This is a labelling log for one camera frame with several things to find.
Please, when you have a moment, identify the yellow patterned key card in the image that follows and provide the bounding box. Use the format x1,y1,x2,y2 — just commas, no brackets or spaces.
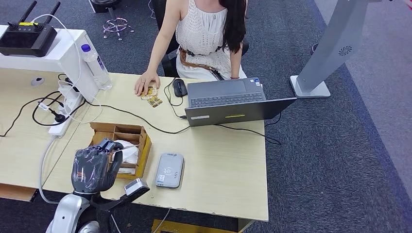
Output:
140,85,159,101
148,96,164,109

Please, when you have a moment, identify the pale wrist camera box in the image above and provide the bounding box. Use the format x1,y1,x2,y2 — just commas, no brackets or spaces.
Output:
123,178,151,201

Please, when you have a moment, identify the black mouse cable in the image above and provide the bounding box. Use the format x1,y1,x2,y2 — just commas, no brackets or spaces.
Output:
163,78,188,119

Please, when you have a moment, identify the yellow board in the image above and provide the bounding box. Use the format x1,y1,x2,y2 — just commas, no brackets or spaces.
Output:
151,218,255,233

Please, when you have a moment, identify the clear water bottle blue cap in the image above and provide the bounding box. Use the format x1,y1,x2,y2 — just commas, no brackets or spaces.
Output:
80,43,113,90

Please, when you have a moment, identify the white desk riser shelf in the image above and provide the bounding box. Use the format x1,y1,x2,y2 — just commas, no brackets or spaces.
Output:
0,25,100,103

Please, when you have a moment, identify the thin white cable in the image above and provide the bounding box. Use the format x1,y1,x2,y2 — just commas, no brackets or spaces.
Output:
31,14,103,124

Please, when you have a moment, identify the person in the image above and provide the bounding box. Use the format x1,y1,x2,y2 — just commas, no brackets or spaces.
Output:
134,0,250,97

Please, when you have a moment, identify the black cable with plug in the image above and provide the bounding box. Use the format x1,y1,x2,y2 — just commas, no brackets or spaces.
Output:
32,91,87,127

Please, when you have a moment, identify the black computer mouse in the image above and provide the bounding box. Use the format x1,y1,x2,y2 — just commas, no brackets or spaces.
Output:
172,78,189,98

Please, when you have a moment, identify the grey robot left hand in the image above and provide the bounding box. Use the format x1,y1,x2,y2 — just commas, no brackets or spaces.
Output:
70,138,124,195

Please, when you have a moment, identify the black laptop power cable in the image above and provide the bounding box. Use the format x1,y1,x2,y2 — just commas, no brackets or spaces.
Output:
84,100,283,146

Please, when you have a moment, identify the grey power strip cable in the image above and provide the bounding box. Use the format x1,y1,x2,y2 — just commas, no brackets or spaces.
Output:
38,137,121,233

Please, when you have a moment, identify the white hanging cable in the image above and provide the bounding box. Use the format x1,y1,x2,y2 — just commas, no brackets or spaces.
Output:
153,208,171,233

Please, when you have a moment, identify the grey kiosk stand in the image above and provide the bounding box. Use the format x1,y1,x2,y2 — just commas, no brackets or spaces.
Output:
290,0,395,99

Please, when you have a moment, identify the person's right hand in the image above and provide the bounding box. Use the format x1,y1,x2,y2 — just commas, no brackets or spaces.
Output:
134,71,161,97

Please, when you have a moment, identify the grey laptop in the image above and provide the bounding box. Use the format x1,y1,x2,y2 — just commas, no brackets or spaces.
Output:
185,77,297,127

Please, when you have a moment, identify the black power plug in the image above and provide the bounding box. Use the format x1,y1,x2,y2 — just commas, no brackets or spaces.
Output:
59,73,81,93

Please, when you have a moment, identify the white crumpled paper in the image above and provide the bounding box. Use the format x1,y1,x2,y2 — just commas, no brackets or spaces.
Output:
113,140,140,165

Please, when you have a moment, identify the black stool seat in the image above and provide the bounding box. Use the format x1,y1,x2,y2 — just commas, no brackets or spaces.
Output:
89,0,123,14

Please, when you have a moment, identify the white power strip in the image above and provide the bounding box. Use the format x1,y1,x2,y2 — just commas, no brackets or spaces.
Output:
48,84,85,138

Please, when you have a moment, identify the white charger adapter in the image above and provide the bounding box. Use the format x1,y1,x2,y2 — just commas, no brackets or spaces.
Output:
59,84,79,103

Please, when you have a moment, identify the long black cable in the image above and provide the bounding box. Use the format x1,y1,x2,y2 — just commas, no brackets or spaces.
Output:
0,96,61,138

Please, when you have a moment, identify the cardboard divider box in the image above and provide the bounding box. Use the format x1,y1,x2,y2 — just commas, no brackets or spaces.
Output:
89,121,152,180

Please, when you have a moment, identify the chrome stool base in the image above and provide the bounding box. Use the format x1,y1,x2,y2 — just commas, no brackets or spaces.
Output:
102,7,135,41

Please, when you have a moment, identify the black antenna remote controller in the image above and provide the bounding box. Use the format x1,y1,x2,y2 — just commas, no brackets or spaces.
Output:
0,0,62,58

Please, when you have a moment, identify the black office chair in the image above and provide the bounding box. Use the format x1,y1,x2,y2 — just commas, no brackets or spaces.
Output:
151,0,250,78

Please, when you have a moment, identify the grey card reader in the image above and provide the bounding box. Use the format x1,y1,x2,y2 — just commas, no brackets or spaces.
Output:
155,152,185,189

